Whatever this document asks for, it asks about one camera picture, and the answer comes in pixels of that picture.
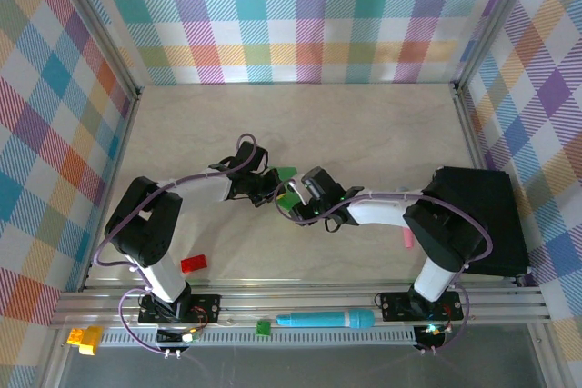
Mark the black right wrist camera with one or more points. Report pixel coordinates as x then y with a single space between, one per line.
320 183

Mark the red toy brick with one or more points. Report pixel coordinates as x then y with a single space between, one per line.
194 263

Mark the yellow toy brick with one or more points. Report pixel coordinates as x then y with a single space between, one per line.
88 340

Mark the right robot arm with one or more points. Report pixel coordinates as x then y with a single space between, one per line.
445 229

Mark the aluminium mounting rail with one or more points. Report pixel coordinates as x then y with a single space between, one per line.
295 299

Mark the white right camera bracket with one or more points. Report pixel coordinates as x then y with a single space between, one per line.
296 192

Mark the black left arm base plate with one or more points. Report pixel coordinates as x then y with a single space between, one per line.
207 308

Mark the black case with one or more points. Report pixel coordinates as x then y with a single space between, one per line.
500 197

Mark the small controller circuit board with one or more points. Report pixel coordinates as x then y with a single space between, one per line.
432 333
191 337

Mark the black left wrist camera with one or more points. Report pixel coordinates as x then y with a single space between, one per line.
250 156

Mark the aluminium frame post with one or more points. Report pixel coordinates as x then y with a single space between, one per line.
494 20
101 20

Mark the small green block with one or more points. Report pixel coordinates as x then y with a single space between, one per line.
263 327

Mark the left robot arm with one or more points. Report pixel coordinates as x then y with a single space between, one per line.
145 224

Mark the pink marker pen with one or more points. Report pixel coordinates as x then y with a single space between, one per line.
409 240

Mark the teal marker pen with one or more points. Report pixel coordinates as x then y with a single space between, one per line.
318 319

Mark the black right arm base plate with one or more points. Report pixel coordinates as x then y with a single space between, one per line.
395 306

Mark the green cloth square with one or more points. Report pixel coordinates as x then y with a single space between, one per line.
286 173

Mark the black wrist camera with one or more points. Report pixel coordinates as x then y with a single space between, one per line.
250 156
320 183

